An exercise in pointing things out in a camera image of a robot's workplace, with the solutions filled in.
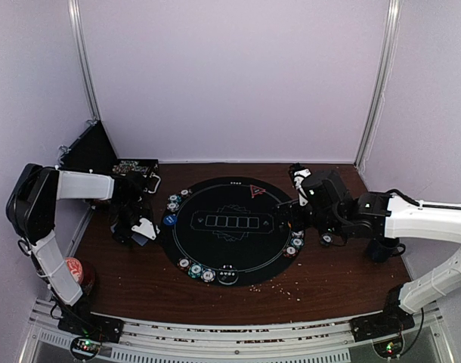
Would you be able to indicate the round black poker mat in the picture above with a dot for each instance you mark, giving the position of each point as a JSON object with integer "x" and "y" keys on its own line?
{"x": 220, "y": 224}

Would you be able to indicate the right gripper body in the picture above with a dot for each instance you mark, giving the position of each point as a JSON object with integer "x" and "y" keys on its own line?
{"x": 322, "y": 221}

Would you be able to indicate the red patterned tin can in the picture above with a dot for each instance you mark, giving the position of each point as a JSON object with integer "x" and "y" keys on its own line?
{"x": 83, "y": 272}

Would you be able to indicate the chrome case handle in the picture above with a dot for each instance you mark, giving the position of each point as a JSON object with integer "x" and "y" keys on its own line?
{"x": 154, "y": 182}

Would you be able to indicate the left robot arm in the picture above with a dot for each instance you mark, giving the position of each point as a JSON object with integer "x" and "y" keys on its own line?
{"x": 31, "y": 209}

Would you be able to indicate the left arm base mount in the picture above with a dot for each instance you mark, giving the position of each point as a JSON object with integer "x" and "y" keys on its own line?
{"x": 89, "y": 338}

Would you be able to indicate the blue small blind button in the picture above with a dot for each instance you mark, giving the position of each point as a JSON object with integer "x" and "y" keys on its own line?
{"x": 170, "y": 220}

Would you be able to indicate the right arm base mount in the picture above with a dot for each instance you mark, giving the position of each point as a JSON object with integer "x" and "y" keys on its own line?
{"x": 384, "y": 331}

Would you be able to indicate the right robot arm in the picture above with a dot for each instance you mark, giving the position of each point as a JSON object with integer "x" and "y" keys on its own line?
{"x": 385, "y": 219}

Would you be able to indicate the dark blue mug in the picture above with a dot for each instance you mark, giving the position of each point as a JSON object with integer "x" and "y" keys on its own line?
{"x": 381, "y": 250}

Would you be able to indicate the red triangle marker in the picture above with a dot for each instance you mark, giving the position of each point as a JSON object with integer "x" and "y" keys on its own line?
{"x": 256, "y": 190}

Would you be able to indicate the green chip stack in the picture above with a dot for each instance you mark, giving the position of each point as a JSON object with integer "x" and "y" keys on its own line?
{"x": 326, "y": 239}

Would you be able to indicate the aluminium front rail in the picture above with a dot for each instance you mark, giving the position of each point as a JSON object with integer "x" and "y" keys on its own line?
{"x": 330, "y": 340}

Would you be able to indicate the grey card deck box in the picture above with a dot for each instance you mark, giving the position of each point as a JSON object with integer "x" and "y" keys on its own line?
{"x": 140, "y": 239}

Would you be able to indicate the black poker set case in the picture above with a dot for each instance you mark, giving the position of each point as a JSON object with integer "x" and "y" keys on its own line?
{"x": 89, "y": 169}

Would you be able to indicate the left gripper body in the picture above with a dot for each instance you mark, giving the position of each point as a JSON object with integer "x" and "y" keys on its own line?
{"x": 125, "y": 211}

